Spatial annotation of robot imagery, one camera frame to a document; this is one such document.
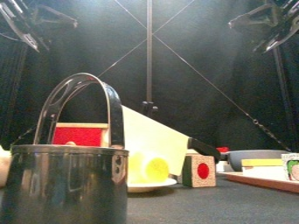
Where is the dark frame post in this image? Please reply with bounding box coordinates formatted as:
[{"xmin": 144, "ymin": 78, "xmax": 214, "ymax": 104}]
[{"xmin": 271, "ymin": 47, "xmax": 295, "ymax": 147}]

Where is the sushi cube red dot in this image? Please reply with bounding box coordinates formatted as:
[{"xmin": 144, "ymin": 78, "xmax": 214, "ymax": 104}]
[{"xmin": 182, "ymin": 154, "xmax": 218, "ymax": 188}]

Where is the red wooden framed box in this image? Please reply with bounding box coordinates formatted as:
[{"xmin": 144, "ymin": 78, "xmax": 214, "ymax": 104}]
[{"xmin": 51, "ymin": 122, "xmax": 111, "ymax": 148}]

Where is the metal pot with handle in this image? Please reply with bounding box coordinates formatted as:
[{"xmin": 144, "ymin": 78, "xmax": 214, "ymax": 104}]
[{"xmin": 0, "ymin": 73, "xmax": 130, "ymax": 224}]

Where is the yellow toy corn cob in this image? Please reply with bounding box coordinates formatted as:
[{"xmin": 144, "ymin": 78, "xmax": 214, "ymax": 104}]
[{"xmin": 127, "ymin": 151, "xmax": 171, "ymax": 184}]

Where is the thin diagonal brace wire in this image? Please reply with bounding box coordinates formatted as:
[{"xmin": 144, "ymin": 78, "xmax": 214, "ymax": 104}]
[
  {"xmin": 114, "ymin": 0, "xmax": 295, "ymax": 153},
  {"xmin": 97, "ymin": 0, "xmax": 196, "ymax": 79}
]

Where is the white round plate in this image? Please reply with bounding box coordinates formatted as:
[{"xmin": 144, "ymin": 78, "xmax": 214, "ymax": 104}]
[{"xmin": 127, "ymin": 178, "xmax": 179, "ymax": 193}]

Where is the yellow flat block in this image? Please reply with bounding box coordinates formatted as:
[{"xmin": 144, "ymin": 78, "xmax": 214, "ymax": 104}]
[{"xmin": 240, "ymin": 158, "xmax": 284, "ymax": 168}]

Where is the pinkish flat tray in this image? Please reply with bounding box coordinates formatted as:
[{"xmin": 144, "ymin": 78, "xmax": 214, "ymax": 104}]
[{"xmin": 218, "ymin": 171, "xmax": 299, "ymax": 194}]

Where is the grey toy pan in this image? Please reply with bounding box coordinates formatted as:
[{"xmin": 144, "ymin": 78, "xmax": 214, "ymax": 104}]
[{"xmin": 226, "ymin": 149, "xmax": 292, "ymax": 172}]

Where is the metal frame pole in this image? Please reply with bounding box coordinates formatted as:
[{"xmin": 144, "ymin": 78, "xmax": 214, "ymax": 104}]
[{"xmin": 142, "ymin": 0, "xmax": 159, "ymax": 118}]

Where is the white cleaver black handle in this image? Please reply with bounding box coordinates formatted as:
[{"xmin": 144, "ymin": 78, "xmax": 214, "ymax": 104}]
[{"xmin": 122, "ymin": 105, "xmax": 222, "ymax": 178}]

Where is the sushi roll green filling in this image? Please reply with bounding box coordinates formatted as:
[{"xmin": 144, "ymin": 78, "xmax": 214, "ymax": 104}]
[{"xmin": 280, "ymin": 152, "xmax": 299, "ymax": 182}]

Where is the white flat block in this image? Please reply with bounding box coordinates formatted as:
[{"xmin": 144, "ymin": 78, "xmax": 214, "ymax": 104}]
[{"xmin": 240, "ymin": 165, "xmax": 287, "ymax": 180}]

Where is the white rounded toy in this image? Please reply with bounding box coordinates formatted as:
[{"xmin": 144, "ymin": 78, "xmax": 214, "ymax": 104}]
[{"xmin": 0, "ymin": 144, "xmax": 13, "ymax": 188}]

